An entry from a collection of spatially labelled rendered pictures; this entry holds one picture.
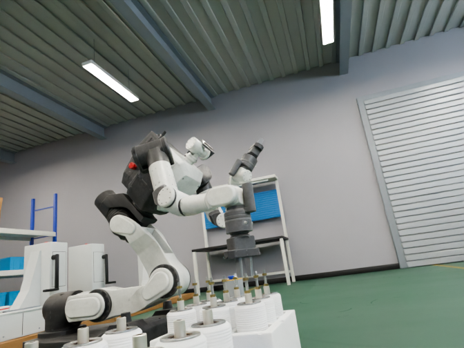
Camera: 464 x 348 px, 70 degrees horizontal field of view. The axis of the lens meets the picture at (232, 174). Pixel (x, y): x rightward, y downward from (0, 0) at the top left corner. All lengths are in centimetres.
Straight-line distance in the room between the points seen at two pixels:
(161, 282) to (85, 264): 240
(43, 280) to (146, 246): 196
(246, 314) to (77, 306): 91
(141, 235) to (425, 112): 582
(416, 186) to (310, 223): 185
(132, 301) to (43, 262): 193
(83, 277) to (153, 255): 233
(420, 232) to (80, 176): 711
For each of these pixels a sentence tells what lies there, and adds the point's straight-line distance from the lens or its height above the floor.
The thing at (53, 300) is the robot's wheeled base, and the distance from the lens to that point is 189.
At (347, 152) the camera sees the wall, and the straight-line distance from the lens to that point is 644.
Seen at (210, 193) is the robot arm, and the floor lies 60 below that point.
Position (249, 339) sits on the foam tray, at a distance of 103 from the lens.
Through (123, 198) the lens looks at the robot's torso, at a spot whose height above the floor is 75.
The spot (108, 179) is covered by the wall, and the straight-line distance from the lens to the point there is 803.
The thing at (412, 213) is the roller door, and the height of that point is 83.
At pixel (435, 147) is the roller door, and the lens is 653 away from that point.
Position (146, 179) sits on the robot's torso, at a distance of 155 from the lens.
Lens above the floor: 36
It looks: 16 degrees up
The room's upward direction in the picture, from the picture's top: 8 degrees counter-clockwise
